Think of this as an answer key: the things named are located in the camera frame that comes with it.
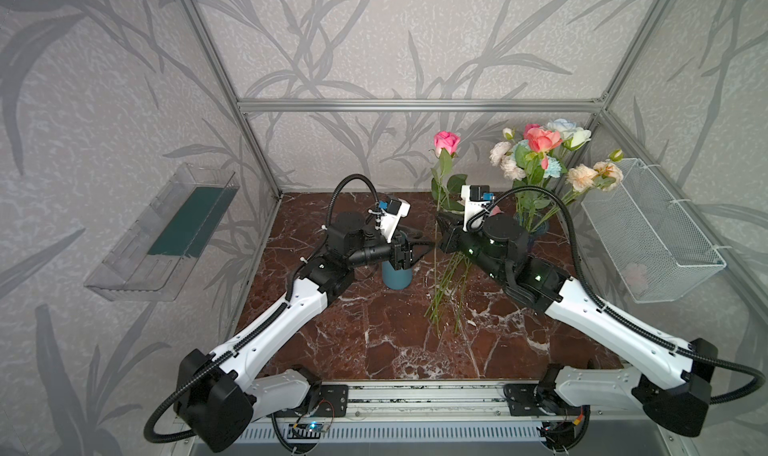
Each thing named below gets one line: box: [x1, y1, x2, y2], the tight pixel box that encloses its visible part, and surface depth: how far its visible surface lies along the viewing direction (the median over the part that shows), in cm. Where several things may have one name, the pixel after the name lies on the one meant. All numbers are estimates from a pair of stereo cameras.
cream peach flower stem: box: [531, 149, 624, 231], surface depth 75 cm
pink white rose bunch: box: [424, 252, 472, 339], surface depth 92 cm
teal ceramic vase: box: [382, 261, 413, 290], surface depth 92 cm
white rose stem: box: [562, 126, 592, 157], surface depth 76 cm
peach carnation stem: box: [489, 127, 526, 181], surface depth 80 cm
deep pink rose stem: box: [431, 131, 468, 325], surface depth 67 cm
